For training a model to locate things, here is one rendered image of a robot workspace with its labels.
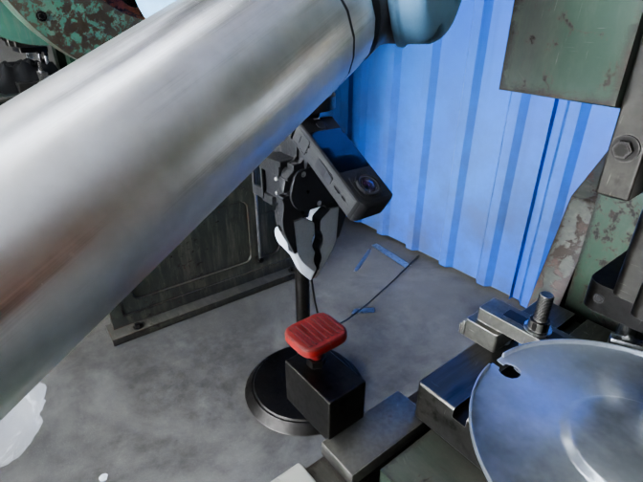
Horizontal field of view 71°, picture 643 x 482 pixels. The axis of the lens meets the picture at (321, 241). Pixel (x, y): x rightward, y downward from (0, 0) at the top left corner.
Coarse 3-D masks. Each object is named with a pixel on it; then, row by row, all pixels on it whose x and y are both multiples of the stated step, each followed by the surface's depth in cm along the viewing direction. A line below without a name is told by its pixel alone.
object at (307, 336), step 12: (300, 324) 58; (312, 324) 58; (324, 324) 58; (336, 324) 58; (288, 336) 57; (300, 336) 56; (312, 336) 56; (324, 336) 56; (336, 336) 56; (300, 348) 55; (312, 348) 54; (324, 348) 55
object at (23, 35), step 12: (0, 0) 237; (0, 12) 234; (0, 24) 235; (12, 24) 238; (0, 36) 242; (12, 36) 240; (24, 36) 243; (36, 36) 247; (12, 48) 285; (24, 48) 275; (36, 48) 279; (48, 60) 286; (60, 60) 306; (72, 60) 285; (36, 72) 280; (24, 84) 271; (0, 96) 276; (12, 96) 268
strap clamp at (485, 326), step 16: (496, 304) 63; (544, 304) 56; (464, 320) 64; (480, 320) 63; (496, 320) 61; (512, 320) 60; (528, 320) 59; (544, 320) 57; (480, 336) 63; (496, 336) 61; (512, 336) 60; (528, 336) 58; (544, 336) 57; (560, 336) 57
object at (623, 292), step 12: (636, 228) 39; (636, 240) 39; (636, 252) 39; (624, 264) 40; (636, 264) 39; (624, 276) 40; (636, 276) 39; (624, 288) 41; (636, 288) 40; (636, 300) 37; (636, 312) 37
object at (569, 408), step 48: (480, 384) 46; (528, 384) 46; (576, 384) 46; (624, 384) 46; (480, 432) 41; (528, 432) 41; (576, 432) 40; (624, 432) 40; (528, 480) 37; (576, 480) 37; (624, 480) 36
